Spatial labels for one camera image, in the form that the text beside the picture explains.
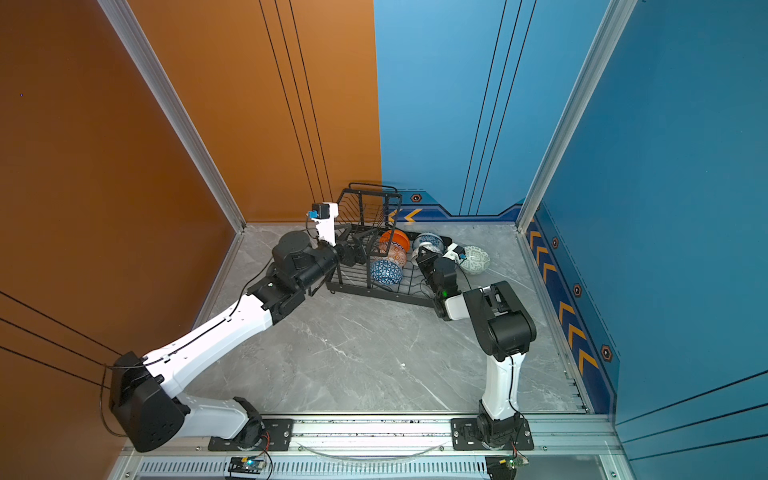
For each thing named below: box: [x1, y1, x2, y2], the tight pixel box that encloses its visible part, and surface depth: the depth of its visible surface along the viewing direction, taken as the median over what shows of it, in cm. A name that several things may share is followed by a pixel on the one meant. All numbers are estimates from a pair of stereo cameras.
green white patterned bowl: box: [460, 245, 491, 275], surface depth 107 cm
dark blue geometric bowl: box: [370, 260, 403, 285], surface depth 104 cm
